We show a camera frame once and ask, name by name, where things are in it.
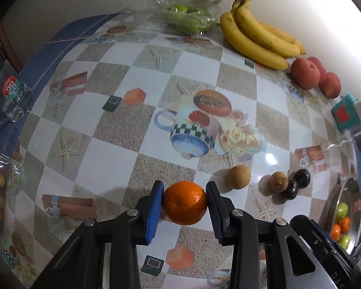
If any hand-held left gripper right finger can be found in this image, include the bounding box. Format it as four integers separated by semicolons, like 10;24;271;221
206;181;334;289

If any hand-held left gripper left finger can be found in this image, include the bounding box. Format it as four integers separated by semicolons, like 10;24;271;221
30;181;164;289

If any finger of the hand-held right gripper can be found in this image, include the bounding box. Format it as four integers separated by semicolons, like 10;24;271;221
290;215;339;255

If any orange with stem slit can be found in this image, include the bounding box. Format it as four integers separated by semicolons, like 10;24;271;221
162;181;207;226

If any stainless steel basin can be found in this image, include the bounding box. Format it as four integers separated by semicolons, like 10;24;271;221
325;176;361;265

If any large dark green jujube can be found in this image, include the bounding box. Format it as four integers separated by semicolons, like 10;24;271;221
335;202;349;219

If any brown kiwi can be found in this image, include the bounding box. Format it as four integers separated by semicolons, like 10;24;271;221
228;165;251;190
269;171;289;193

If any dark purple plum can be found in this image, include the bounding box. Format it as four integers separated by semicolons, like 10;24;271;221
281;180;300;200
293;169;311;187

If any checkered printed tablecloth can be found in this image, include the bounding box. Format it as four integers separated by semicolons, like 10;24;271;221
0;12;361;289

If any teal toy box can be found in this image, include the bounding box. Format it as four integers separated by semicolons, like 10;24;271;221
331;94;361;132

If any red apple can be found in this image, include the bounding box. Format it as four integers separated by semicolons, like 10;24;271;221
320;72;342;99
307;56;328;76
290;59;321;90

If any yellow banana bunch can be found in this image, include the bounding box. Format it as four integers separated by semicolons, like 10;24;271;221
219;0;306;71

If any glass mug with round logo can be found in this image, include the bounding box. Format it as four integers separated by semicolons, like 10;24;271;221
0;60;33;127

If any pile of small green jujubes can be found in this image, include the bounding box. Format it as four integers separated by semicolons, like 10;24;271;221
165;4;209;35

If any clear plastic clamshell container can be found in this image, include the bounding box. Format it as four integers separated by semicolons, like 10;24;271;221
132;0;221;37

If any brown wooden rail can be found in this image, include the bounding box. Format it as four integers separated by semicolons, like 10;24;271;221
0;24;22;70

